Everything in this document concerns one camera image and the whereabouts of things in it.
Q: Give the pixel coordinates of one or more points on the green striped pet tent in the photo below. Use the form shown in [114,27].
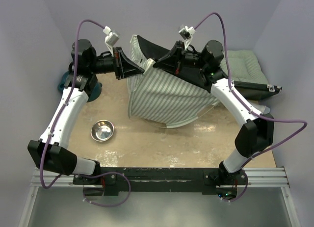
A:
[162,98]

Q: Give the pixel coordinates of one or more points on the black carrying case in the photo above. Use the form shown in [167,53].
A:
[256,91]

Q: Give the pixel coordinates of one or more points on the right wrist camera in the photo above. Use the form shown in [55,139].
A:
[187,34]

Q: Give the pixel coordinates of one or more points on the white plastic tube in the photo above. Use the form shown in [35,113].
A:
[262,108]

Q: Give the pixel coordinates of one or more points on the green checked cushion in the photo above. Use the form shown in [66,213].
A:
[244,67]

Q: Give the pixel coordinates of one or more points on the steel pet bowl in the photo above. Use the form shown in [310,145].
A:
[102,130]

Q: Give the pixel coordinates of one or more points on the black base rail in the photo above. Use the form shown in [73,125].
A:
[208,181]

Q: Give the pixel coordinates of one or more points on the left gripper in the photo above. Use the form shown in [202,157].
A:
[124,67]

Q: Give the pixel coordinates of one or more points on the aluminium frame rail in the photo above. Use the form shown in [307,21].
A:
[267,177]

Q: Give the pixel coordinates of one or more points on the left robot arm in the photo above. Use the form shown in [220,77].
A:
[50,151]

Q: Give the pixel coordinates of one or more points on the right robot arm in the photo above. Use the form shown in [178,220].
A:
[203,70]

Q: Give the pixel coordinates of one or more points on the teal pet feeder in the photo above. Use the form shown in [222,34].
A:
[87,83]

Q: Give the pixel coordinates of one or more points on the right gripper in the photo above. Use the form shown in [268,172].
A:
[174,62]

